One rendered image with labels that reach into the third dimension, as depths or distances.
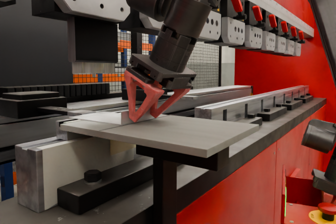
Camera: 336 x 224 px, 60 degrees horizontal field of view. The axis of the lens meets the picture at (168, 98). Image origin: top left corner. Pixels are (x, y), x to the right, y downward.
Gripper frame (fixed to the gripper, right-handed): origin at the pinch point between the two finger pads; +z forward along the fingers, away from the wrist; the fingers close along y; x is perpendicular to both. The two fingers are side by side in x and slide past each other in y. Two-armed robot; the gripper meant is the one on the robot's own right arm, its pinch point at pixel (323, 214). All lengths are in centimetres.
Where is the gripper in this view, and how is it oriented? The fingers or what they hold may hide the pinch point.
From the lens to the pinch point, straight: 83.8
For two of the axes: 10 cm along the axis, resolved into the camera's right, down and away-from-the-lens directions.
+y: -8.9, -3.0, 3.4
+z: -2.5, 9.5, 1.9
